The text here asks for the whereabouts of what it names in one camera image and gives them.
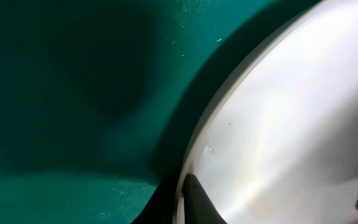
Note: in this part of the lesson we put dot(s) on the teal plastic tray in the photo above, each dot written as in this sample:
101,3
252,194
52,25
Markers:
98,100

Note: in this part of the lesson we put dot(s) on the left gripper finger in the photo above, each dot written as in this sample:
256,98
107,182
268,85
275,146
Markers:
197,206

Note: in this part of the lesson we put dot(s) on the white plate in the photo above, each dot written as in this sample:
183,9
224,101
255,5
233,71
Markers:
278,142

